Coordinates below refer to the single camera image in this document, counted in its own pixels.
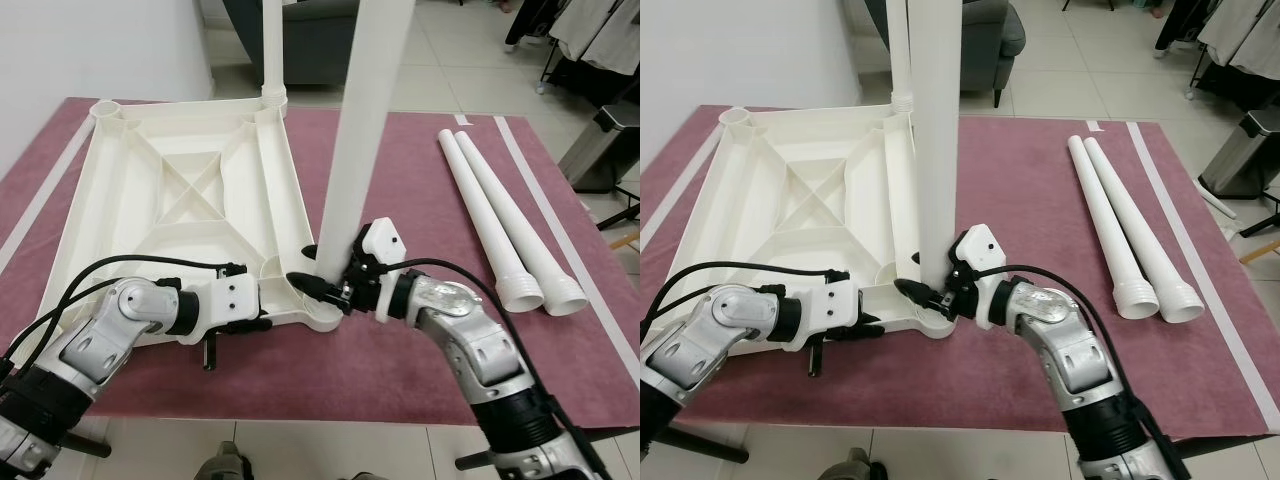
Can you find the white plastic table leg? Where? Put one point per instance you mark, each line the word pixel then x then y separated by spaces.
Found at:
pixel 935 120
pixel 515 215
pixel 1105 215
pixel 273 45
pixel 1135 220
pixel 897 45
pixel 480 210
pixel 365 120

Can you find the white plastic children table top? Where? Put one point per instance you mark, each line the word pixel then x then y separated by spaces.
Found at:
pixel 800 150
pixel 170 140

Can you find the maroon cloth with white stripes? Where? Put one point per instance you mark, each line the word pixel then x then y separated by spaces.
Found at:
pixel 960 390
pixel 300 380

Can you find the dark robot left foot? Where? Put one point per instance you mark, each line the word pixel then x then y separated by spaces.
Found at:
pixel 855 465
pixel 225 462

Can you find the dark robot foot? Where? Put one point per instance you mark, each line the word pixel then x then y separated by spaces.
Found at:
pixel 225 462
pixel 855 465
pixel 365 477

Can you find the dark robot right foot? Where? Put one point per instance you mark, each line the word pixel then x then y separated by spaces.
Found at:
pixel 365 477

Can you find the dark grey armchair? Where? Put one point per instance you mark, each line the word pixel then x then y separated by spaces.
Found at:
pixel 985 40
pixel 320 40

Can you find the light wooden stick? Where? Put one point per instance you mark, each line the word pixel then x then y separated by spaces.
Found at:
pixel 628 238
pixel 1262 250

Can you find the black tripod stand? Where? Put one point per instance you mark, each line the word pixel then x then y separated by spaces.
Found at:
pixel 1260 215
pixel 620 205

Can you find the white plastic tube bundle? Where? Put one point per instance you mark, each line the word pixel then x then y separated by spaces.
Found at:
pixel 1215 200

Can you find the steel trash bin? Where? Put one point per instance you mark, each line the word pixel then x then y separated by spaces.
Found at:
pixel 1240 150
pixel 600 145

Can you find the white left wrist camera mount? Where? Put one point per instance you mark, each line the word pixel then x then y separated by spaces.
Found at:
pixel 835 305
pixel 232 300

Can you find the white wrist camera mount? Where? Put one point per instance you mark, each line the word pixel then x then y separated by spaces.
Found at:
pixel 232 300
pixel 835 305
pixel 380 245
pixel 975 250

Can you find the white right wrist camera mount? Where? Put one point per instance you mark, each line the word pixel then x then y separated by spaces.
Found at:
pixel 975 250
pixel 380 245

